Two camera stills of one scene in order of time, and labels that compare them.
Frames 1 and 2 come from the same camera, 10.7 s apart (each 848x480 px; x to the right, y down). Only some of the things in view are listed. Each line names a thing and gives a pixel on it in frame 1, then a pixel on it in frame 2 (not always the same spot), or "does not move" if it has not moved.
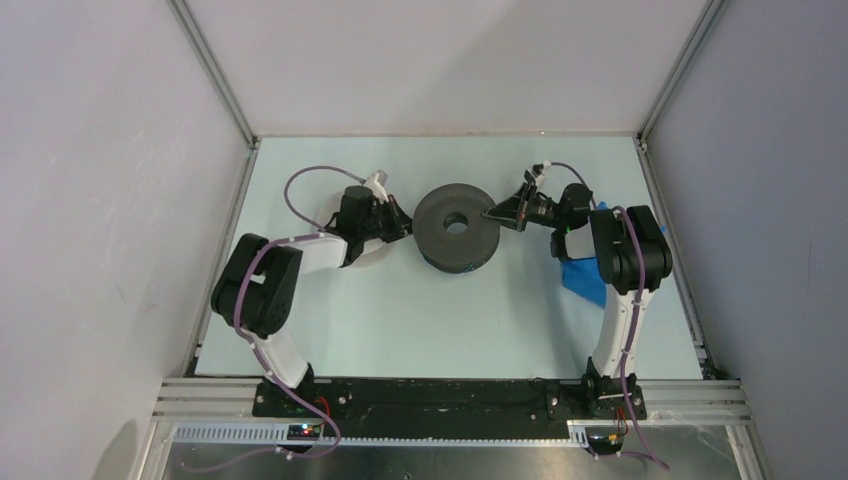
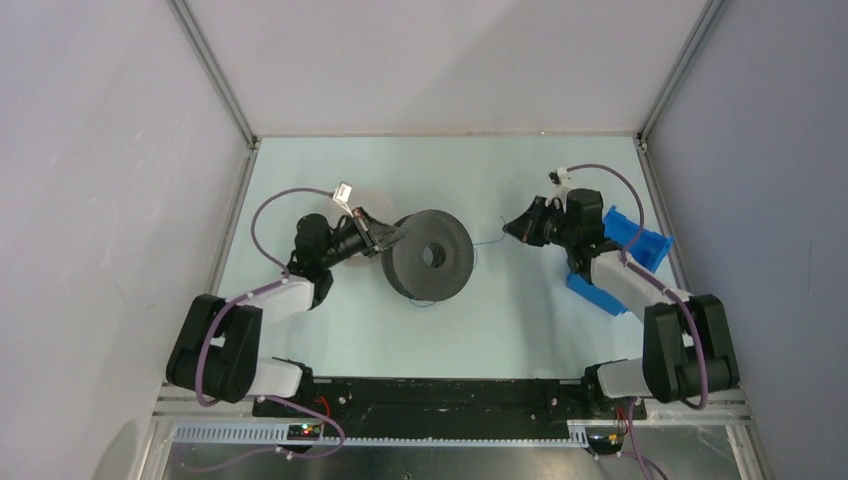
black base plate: [452, 408] does not move
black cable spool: [451, 232] → [434, 259]
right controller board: [605, 444] does not move
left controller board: [303, 432] does not move
